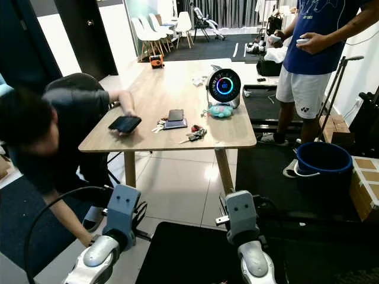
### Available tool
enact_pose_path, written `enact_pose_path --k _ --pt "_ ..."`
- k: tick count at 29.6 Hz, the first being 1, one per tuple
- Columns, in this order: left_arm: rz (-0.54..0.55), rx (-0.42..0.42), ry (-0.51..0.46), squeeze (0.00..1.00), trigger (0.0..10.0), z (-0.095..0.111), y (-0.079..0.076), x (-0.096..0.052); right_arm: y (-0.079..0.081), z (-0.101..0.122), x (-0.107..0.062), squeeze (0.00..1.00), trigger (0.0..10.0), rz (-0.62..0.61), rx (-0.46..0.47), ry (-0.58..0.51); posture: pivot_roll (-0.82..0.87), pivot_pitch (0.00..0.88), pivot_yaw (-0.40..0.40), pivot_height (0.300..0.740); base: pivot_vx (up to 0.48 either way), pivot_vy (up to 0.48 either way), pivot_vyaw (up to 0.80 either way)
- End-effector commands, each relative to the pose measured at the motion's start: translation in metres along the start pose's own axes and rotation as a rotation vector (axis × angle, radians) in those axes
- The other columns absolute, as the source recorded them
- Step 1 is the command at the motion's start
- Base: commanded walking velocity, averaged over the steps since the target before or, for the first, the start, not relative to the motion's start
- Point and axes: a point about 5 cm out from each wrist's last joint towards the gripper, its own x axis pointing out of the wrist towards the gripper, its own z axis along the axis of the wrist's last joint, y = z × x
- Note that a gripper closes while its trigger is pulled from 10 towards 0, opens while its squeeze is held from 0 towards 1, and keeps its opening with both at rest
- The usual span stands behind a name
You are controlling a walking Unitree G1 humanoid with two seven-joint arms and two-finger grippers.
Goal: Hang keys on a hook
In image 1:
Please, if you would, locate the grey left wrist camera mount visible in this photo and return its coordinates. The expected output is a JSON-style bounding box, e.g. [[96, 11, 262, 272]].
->
[[104, 185, 143, 249]]

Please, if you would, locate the white shell chair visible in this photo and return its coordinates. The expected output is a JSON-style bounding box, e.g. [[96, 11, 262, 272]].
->
[[148, 13, 175, 49], [175, 11, 194, 48], [131, 17, 163, 60]]

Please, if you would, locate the person in dark shirt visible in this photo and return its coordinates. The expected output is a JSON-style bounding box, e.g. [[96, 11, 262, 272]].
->
[[0, 74, 138, 246]]

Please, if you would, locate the white shoe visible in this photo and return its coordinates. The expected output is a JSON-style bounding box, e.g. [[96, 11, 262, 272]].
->
[[283, 159, 300, 179]]

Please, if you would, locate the dark door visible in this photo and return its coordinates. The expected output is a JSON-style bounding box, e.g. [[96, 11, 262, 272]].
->
[[53, 0, 118, 80]]

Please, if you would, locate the wooden table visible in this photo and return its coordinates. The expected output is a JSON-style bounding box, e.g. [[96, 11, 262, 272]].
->
[[78, 57, 257, 197]]

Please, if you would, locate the key bunch with red fob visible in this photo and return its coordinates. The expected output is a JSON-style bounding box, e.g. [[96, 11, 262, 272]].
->
[[179, 124, 208, 144]]

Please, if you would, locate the teal plush toy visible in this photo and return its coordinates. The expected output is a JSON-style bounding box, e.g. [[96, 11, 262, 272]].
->
[[208, 104, 235, 118]]

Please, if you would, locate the large cardboard box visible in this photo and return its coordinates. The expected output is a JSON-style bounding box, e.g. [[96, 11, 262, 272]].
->
[[351, 155, 379, 222]]

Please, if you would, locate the person in blue shirt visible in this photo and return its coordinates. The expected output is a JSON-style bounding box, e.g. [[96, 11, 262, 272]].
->
[[264, 0, 379, 146]]

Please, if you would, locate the round fan with light ring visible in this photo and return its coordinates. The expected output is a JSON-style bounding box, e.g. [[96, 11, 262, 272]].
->
[[206, 67, 242, 110]]

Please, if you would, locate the black bag with white cloth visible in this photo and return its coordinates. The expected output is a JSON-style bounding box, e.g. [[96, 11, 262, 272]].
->
[[258, 47, 288, 76]]

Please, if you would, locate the black office chair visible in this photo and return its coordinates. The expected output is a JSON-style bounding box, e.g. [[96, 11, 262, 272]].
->
[[44, 73, 101, 98]]

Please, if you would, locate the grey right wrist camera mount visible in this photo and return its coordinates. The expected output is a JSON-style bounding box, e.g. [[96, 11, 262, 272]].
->
[[224, 191, 258, 246]]

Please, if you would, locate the black metal stand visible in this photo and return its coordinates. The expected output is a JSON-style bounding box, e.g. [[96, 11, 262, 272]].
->
[[320, 55, 365, 143]]

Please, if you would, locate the small cardboard box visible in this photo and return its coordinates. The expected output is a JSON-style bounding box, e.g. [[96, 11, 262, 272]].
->
[[320, 112, 350, 143]]

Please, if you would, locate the blue plastic bucket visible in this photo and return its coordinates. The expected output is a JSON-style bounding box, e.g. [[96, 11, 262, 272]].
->
[[296, 141, 354, 197]]

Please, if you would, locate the black equipment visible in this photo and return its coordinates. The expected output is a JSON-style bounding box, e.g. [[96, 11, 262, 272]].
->
[[349, 89, 379, 157]]

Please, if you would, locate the black backpack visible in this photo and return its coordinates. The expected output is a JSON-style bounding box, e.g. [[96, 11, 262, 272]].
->
[[266, 12, 284, 36]]

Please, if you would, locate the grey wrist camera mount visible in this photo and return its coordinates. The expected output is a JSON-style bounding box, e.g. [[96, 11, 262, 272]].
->
[[224, 191, 258, 246], [104, 185, 143, 249]]

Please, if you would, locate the large black smartphone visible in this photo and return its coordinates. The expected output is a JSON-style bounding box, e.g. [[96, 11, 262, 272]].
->
[[108, 115, 143, 134]]

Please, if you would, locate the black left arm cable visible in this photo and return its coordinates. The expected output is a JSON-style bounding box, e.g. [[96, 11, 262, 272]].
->
[[24, 186, 113, 284]]

